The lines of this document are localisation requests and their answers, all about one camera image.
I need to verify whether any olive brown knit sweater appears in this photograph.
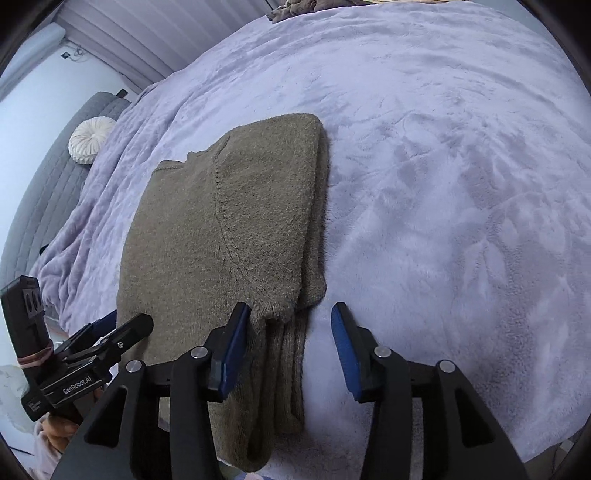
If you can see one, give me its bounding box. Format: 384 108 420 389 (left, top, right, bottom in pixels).
116 114 329 472

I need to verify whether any striped cream and brown clothes pile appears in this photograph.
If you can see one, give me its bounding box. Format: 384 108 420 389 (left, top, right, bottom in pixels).
266 0 370 23

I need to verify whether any person left hand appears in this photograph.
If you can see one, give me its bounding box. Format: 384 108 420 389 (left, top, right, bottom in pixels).
41 415 79 454

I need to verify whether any grey quilted headboard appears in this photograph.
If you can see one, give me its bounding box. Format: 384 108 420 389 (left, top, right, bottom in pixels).
1 92 130 285

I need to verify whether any round white pleated cushion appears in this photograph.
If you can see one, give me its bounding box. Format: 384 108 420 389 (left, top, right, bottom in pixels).
67 116 116 165

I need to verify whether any lavender plush bed blanket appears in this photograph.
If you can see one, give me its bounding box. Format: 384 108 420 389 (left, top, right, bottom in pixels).
31 2 590 479

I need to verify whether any grey pleated curtain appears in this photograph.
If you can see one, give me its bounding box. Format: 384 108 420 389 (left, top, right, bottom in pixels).
55 0 280 91

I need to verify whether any white wall air conditioner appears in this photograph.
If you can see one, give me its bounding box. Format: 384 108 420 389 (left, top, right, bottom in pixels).
0 22 66 100

